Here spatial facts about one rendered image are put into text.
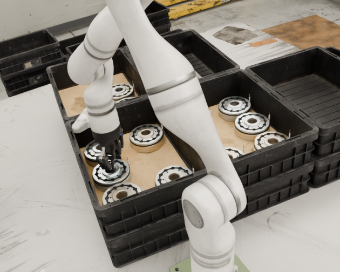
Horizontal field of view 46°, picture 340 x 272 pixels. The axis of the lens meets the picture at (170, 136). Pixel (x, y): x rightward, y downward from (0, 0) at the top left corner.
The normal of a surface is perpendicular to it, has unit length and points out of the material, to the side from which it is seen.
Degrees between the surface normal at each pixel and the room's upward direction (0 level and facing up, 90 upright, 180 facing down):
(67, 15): 90
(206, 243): 91
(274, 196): 89
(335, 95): 0
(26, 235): 0
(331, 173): 89
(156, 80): 71
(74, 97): 0
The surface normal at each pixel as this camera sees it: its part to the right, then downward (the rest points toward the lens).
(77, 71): -0.50, 0.42
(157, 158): -0.11, -0.79
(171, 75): 0.11, 0.11
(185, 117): 0.08, 0.38
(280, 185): 0.37, 0.52
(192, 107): 0.40, 0.11
